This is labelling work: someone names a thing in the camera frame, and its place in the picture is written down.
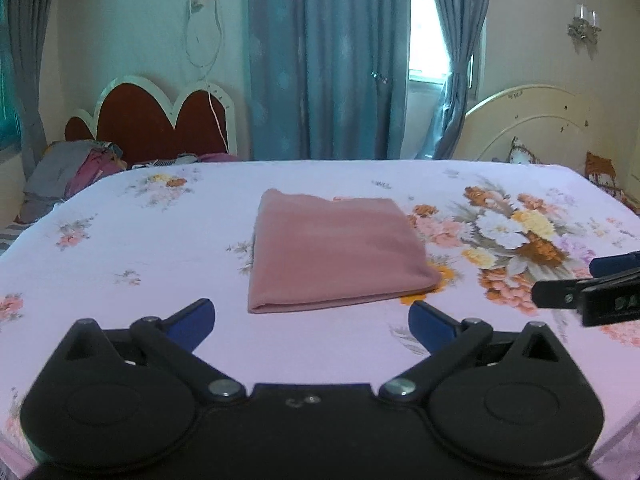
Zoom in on crystal wall lamp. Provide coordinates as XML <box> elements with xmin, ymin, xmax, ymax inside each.
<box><xmin>567</xmin><ymin>4</ymin><xmax>601</xmax><ymax>46</ymax></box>

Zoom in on cream round headboard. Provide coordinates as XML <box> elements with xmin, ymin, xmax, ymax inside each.
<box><xmin>452</xmin><ymin>84</ymin><xmax>615</xmax><ymax>172</ymax></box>

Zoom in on blue curtain far left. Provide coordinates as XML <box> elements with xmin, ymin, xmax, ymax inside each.
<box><xmin>2</xmin><ymin>0</ymin><xmax>52</xmax><ymax>177</ymax></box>

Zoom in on patterned cushion by headboard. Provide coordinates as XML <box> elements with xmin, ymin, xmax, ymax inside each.
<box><xmin>508</xmin><ymin>136</ymin><xmax>541</xmax><ymax>165</ymax></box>

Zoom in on blue curtain centre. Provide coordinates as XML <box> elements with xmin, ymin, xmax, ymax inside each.
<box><xmin>247</xmin><ymin>0</ymin><xmax>410</xmax><ymax>160</ymax></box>

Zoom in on floral white bed sheet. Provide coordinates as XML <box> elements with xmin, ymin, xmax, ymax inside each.
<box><xmin>1</xmin><ymin>160</ymin><xmax>639</xmax><ymax>479</ymax></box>

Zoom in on pink knit garment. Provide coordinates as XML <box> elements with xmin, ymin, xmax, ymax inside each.
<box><xmin>247</xmin><ymin>188</ymin><xmax>442</xmax><ymax>314</ymax></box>

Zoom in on blue curtain tied right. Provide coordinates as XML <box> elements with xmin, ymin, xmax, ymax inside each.
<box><xmin>418</xmin><ymin>0</ymin><xmax>489</xmax><ymax>159</ymax></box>

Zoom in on pile of clothes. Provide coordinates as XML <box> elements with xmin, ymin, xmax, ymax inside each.
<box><xmin>16</xmin><ymin>140</ymin><xmax>128</xmax><ymax>224</ymax></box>

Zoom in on red heart-shaped headboard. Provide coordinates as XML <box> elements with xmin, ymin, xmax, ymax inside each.
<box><xmin>64</xmin><ymin>75</ymin><xmax>238</xmax><ymax>165</ymax></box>

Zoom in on white hanging cable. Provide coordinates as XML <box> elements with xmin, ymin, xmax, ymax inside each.
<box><xmin>183</xmin><ymin>0</ymin><xmax>230</xmax><ymax>153</ymax></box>

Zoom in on orange cushion by headboard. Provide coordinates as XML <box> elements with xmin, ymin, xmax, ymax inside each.
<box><xmin>585</xmin><ymin>152</ymin><xmax>639</xmax><ymax>214</ymax></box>

